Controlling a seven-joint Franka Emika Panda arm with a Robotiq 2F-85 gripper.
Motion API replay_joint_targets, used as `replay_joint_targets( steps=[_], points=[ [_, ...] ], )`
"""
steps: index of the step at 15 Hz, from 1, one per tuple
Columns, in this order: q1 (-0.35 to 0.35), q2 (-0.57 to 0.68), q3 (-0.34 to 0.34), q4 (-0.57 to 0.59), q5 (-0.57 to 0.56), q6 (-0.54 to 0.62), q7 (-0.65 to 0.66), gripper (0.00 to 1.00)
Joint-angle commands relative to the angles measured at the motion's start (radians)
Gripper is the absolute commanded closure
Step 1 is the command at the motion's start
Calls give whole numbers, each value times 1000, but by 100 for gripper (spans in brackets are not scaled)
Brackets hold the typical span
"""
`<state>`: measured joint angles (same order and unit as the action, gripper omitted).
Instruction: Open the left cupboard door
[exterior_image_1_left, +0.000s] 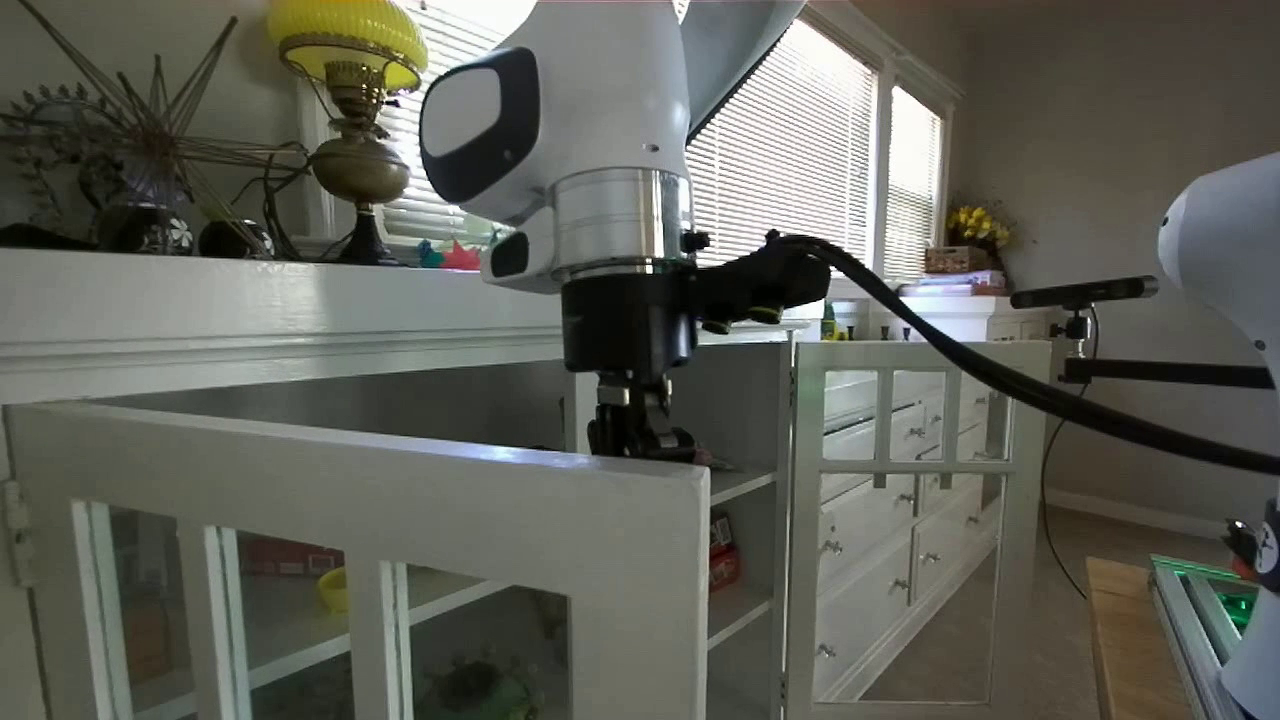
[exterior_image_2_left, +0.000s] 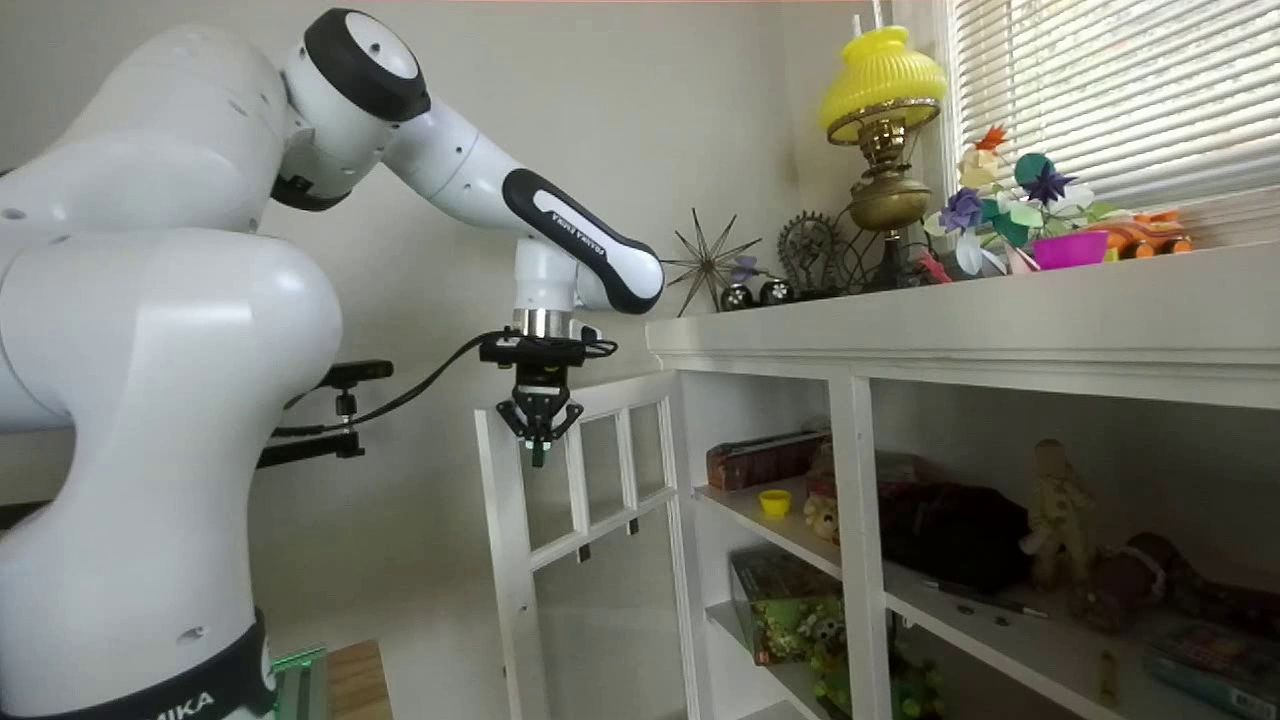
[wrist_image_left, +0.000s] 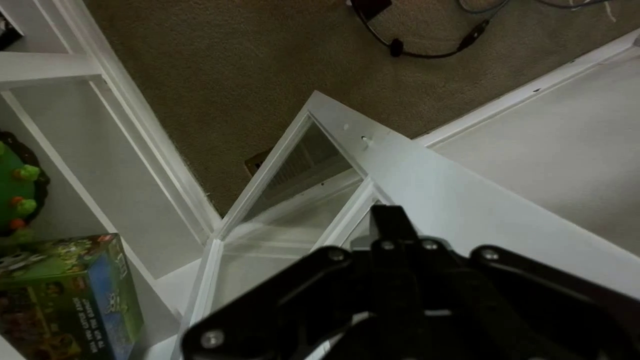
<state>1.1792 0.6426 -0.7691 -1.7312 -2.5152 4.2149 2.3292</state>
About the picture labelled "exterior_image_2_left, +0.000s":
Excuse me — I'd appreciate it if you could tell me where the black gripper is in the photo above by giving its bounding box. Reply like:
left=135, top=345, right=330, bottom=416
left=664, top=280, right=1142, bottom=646
left=494, top=358, right=587, bottom=468

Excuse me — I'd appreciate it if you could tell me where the white glass cupboard door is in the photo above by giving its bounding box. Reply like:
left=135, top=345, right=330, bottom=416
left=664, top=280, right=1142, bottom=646
left=471, top=368, right=683, bottom=720

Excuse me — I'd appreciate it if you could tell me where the white built-in cupboard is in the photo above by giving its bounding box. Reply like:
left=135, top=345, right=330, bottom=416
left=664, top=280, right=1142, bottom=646
left=645, top=235, right=1280, bottom=720

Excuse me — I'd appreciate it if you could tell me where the metal starburst ornament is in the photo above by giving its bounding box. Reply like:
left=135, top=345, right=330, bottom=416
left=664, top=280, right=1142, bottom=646
left=662, top=205, right=766, bottom=320

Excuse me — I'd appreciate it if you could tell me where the brown red game box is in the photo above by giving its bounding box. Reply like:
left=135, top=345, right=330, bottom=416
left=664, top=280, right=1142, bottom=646
left=700, top=425, right=838, bottom=500

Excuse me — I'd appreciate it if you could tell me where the cream plush toy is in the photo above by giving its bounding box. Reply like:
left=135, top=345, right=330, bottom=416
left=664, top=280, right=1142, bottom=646
left=796, top=468, right=845, bottom=548

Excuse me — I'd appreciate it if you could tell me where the green toy box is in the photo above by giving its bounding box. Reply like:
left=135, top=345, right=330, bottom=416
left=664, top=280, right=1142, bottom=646
left=725, top=543, right=853, bottom=667

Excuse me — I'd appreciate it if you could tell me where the dark metal gear ornament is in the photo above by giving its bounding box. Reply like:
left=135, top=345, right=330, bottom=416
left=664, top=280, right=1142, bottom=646
left=775, top=206, right=855, bottom=301

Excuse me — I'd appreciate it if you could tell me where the wooden table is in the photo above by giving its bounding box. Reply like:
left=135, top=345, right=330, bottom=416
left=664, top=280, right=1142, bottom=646
left=326, top=637, right=399, bottom=720

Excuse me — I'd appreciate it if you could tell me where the black cloth bag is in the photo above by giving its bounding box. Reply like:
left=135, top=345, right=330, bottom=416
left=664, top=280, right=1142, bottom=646
left=876, top=457, right=1036, bottom=595

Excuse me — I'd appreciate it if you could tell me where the green leafy toy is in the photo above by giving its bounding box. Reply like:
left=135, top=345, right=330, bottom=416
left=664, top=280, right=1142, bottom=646
left=809, top=623, right=943, bottom=720

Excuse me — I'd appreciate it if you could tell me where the purple flower toy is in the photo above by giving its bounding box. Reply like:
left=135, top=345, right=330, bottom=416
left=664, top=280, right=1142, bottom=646
left=935, top=182, right=993, bottom=241

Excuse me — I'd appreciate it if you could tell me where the yellow shade oil lamp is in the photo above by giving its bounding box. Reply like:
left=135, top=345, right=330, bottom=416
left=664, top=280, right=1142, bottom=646
left=813, top=0, right=953, bottom=290

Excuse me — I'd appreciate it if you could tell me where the green white toy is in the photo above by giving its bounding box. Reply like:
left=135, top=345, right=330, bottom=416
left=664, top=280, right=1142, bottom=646
left=950, top=195, right=1050, bottom=280

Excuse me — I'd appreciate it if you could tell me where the white orange rooster toy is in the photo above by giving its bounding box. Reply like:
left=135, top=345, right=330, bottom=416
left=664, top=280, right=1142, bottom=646
left=960, top=125, right=1014, bottom=193

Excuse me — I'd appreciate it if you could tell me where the tan figurine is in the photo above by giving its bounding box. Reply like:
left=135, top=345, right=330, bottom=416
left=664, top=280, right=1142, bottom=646
left=1020, top=434, right=1101, bottom=590

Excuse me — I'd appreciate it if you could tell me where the pink plastic cup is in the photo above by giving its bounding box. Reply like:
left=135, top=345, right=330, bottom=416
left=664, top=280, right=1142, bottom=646
left=1029, top=224, right=1116, bottom=274

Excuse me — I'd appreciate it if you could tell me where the teal purple pompom toy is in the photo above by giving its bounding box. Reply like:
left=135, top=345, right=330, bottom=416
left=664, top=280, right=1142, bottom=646
left=1010, top=148, right=1101, bottom=218

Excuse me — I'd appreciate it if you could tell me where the brown football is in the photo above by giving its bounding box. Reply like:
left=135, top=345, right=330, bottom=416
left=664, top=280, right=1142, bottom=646
left=1082, top=528, right=1178, bottom=627

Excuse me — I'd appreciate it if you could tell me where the small yellow bottle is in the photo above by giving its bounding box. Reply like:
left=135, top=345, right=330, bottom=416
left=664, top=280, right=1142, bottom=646
left=1091, top=645, right=1124, bottom=710

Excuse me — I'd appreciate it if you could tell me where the orange plastic toy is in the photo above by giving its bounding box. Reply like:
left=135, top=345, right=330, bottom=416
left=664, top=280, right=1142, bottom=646
left=1101, top=205, right=1199, bottom=264

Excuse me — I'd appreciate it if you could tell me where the white window blind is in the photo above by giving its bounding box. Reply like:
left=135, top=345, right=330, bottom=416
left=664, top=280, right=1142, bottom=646
left=950, top=0, right=1280, bottom=205

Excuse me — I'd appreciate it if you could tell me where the teal edged game stack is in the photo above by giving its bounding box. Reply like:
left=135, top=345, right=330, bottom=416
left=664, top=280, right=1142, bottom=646
left=1146, top=616, right=1280, bottom=720

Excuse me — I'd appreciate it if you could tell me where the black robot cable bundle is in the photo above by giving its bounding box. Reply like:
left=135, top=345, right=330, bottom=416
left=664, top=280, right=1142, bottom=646
left=336, top=329, right=517, bottom=430

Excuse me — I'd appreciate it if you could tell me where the black stereo camera bar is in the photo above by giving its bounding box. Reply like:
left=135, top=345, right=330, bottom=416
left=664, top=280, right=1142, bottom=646
left=316, top=357, right=399, bottom=390

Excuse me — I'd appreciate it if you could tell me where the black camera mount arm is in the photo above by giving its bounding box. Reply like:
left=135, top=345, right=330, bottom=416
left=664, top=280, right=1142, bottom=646
left=258, top=389, right=371, bottom=472

